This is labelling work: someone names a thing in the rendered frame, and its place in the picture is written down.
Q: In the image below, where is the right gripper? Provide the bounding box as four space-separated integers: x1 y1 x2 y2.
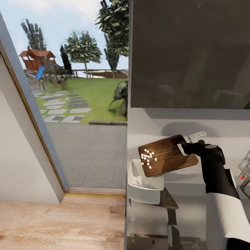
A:
182 140 205 155

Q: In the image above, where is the cutting board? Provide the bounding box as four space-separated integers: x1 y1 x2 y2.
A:
138 135 199 177

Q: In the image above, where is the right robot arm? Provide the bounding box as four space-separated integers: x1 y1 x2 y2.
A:
182 131 250 250

